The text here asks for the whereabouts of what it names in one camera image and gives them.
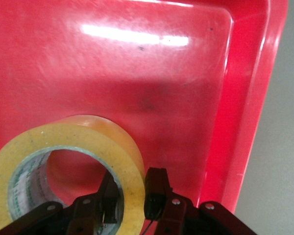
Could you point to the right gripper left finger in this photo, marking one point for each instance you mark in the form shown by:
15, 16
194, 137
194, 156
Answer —
111, 203

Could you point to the yellow tape roll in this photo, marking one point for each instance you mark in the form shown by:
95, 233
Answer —
88, 137

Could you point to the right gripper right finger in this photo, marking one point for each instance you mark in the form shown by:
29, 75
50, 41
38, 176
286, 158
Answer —
156, 191

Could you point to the red plastic tray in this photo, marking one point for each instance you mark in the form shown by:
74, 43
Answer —
137, 73

